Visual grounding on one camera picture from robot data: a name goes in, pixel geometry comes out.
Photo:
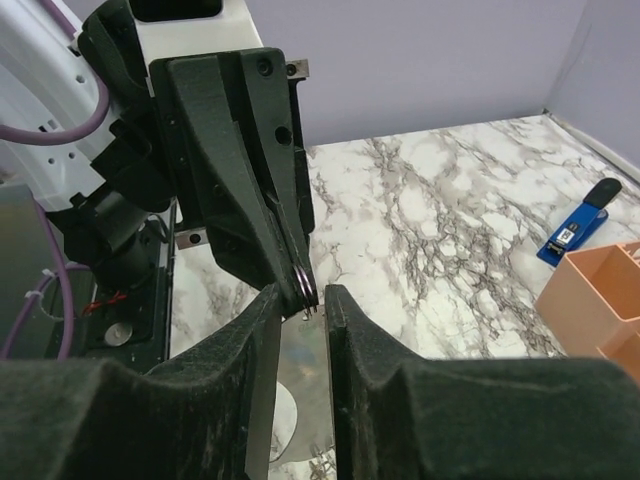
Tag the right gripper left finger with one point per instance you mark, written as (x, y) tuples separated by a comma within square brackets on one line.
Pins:
[(204, 414)]

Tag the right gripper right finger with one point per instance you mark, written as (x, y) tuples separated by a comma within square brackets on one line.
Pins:
[(398, 415)]

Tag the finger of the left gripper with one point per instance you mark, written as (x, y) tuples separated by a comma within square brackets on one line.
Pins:
[(225, 175), (284, 172)]

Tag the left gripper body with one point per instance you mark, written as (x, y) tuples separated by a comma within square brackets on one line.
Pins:
[(165, 150)]

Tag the metal key holder red handle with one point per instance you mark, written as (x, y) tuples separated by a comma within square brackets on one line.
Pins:
[(303, 426)]

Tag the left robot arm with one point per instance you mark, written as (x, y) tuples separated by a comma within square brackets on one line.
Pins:
[(142, 104)]

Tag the peach desk organizer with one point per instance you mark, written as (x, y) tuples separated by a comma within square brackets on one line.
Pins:
[(591, 304)]

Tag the blue stapler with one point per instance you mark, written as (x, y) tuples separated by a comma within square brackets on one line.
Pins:
[(582, 223)]

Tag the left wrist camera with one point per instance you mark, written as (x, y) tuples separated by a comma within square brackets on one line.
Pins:
[(167, 29)]

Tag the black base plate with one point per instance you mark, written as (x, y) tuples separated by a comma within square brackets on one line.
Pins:
[(128, 317)]

